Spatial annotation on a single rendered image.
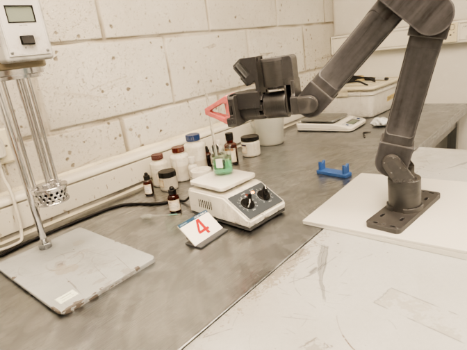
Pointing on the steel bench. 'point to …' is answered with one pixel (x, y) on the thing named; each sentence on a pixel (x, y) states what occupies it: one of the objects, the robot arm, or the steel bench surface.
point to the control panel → (255, 201)
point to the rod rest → (333, 171)
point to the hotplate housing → (197, 193)
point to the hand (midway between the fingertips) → (208, 111)
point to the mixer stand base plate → (74, 269)
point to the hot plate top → (221, 183)
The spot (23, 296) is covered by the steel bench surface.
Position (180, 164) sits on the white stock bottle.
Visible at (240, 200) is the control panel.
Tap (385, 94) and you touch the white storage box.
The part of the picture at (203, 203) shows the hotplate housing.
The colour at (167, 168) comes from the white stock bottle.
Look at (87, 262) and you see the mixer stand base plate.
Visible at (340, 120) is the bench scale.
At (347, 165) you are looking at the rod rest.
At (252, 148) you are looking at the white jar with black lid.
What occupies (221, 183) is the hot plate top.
